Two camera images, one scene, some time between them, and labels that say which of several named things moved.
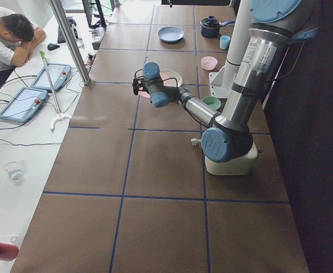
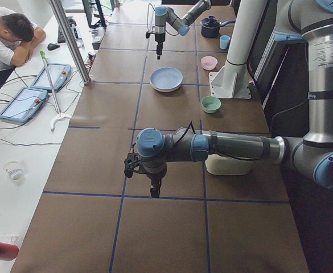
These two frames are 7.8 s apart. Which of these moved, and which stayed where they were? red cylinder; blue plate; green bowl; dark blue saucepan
Moved: blue plate
Stayed: green bowl; dark blue saucepan; red cylinder
